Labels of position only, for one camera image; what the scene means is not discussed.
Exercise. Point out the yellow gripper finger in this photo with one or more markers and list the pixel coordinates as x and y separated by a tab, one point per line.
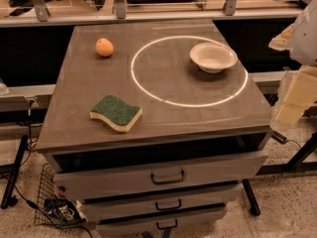
281	42
299	95

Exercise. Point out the white paper bowl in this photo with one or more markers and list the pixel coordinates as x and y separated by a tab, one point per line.
213	58

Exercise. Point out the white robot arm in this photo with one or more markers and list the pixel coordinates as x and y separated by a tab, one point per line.
303	42

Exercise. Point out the green and yellow sponge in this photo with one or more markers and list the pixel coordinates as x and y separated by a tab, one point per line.
116	113

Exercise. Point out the grey drawer cabinet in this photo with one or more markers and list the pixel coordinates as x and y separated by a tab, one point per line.
187	113

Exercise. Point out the middle grey drawer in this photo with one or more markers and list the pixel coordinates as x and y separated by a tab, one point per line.
167	201

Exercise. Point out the grey drawer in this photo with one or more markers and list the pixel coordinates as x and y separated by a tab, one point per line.
167	201
160	221
160	176

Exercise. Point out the bottom grey drawer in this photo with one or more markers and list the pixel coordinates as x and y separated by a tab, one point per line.
160	221

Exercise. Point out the orange fruit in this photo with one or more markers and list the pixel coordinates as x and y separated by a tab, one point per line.
104	48

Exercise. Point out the top grey drawer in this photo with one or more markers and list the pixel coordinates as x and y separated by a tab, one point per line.
160	176

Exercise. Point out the chip bag in basket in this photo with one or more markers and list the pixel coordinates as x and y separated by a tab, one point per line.
61	209

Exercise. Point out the black metal stand leg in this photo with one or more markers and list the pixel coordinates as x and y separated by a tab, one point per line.
10	172

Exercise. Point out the black wire basket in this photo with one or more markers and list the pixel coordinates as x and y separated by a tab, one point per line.
47	190

